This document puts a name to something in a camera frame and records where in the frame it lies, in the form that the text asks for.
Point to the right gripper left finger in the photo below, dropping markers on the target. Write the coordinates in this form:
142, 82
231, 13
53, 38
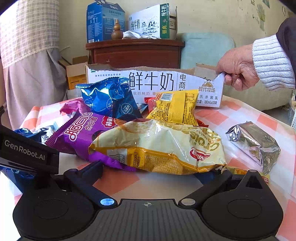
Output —
83, 181

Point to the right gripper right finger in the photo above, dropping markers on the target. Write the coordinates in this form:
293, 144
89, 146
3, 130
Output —
212, 181

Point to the blue foil snack bag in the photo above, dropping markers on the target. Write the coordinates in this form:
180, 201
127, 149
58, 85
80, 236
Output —
111, 97
40, 135

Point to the purple noodle snack bag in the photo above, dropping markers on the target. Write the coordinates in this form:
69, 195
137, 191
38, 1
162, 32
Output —
77, 134

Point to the silver foil snack packet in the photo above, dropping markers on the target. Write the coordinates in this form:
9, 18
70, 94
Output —
256, 143

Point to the cream croissant bag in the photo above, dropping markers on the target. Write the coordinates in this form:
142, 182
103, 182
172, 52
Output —
162, 147

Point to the yellow waffle packet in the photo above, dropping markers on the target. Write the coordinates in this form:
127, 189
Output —
176, 107

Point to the white milk carton tray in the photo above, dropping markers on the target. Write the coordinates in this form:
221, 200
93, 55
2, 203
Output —
147, 81

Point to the red noodle snack bag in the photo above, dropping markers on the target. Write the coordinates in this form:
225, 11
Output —
151, 103

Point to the white knit sleeve forearm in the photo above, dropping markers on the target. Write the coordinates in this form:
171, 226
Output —
272, 65

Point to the person's right hand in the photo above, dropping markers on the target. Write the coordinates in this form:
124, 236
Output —
238, 66

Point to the pink checkered tablecloth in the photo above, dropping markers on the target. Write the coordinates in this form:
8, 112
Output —
251, 206

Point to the beige sofa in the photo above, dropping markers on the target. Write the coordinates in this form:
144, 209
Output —
259, 97

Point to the open cardboard box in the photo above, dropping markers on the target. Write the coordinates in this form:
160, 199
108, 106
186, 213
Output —
75, 72

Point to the light blue sofa cushion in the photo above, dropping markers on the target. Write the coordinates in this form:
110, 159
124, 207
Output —
204, 48

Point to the dark wooden cabinet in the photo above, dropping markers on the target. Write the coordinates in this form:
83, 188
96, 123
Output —
125, 53

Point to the wooden gourd ornament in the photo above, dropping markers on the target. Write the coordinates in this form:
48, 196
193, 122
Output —
117, 33

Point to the white cloth gloves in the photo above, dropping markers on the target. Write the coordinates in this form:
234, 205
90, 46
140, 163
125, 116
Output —
133, 35

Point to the blue gift box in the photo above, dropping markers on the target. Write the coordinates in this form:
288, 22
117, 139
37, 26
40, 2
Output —
100, 19

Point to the brown box behind milk box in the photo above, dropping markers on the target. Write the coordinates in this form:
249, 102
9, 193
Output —
173, 23

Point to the white green milk box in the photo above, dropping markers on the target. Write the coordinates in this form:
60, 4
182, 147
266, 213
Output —
152, 21

